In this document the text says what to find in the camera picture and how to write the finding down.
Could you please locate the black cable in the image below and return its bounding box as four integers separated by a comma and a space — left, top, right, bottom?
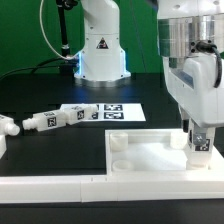
0, 57, 76, 81

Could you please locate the white tag sheet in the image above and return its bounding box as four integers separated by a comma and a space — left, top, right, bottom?
59, 103, 147, 123

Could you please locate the black camera pole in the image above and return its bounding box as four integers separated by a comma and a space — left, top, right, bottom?
56, 0, 78, 57

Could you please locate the white U-shaped fence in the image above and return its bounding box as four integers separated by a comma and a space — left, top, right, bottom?
0, 134, 224, 204

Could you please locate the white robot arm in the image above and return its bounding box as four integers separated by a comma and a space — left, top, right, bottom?
74, 0, 224, 137

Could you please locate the white square tabletop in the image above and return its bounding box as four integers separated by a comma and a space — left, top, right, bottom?
105, 129, 224, 178

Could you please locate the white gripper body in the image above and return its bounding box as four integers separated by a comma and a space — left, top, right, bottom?
163, 54, 224, 127

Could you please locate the white cable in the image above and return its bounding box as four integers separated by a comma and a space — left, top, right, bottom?
39, 0, 81, 61

